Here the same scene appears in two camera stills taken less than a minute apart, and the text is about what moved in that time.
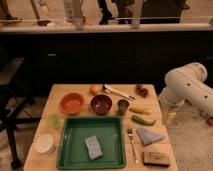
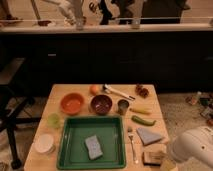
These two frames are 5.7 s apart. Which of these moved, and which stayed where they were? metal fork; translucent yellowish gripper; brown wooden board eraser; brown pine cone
Moved: translucent yellowish gripper
Stayed: brown wooden board eraser; metal fork; brown pine cone
